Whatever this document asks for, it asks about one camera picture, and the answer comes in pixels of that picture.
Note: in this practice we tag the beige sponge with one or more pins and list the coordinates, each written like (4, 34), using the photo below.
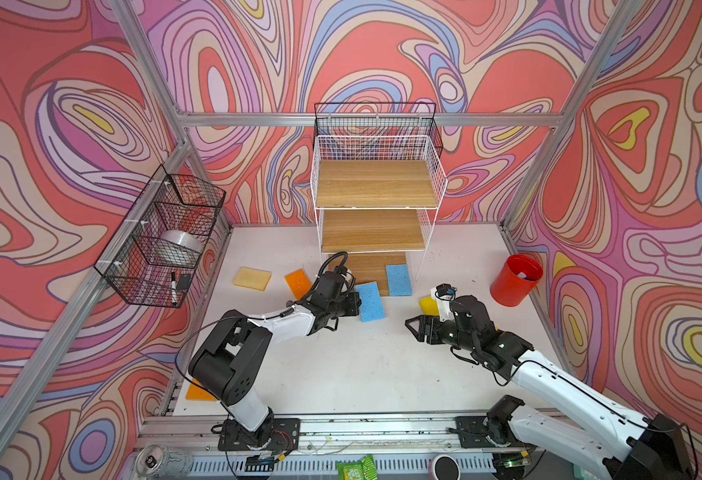
(251, 278)

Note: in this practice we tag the black wire basket left wall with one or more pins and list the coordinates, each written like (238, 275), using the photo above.
(172, 201)

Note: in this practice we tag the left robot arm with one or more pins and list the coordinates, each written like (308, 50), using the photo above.
(229, 359)

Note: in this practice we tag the black round speaker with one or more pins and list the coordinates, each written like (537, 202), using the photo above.
(444, 467)

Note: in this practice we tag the yellow sponge near shelf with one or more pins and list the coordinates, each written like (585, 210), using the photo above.
(429, 306)

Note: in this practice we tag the blue sponge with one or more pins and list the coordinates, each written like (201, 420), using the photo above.
(398, 279)
(371, 308)

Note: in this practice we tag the teal alarm clock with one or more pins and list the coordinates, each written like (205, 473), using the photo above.
(580, 473)

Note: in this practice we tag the white wire wooden shelf rack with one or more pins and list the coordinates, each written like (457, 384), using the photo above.
(378, 212)

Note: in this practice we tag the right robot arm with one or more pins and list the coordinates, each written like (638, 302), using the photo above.
(599, 435)

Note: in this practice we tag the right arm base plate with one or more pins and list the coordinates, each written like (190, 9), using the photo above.
(483, 432)

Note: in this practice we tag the black wire basket back wall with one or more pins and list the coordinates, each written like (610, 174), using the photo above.
(376, 130)

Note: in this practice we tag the silver tape roll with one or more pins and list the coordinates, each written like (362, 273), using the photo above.
(176, 248)

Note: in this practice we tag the red plastic cup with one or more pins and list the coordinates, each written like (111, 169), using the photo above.
(519, 275)

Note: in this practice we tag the silver drink can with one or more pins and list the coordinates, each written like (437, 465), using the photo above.
(162, 462)

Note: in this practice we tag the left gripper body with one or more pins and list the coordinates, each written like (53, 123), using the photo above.
(344, 306)

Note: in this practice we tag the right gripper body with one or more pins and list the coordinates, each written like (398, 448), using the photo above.
(446, 332)

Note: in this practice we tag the black marker in basket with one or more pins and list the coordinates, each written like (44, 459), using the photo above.
(173, 289)

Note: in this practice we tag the orange flat sponge front left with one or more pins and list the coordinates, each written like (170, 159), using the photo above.
(196, 393)

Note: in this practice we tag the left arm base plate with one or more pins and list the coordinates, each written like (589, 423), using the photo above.
(275, 435)

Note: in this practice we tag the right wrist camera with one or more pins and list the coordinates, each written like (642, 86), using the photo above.
(444, 294)

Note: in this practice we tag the green wipes packet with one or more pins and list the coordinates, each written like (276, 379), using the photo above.
(364, 469)

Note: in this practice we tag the black wire basket wall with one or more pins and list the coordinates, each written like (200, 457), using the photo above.
(376, 130)
(172, 201)

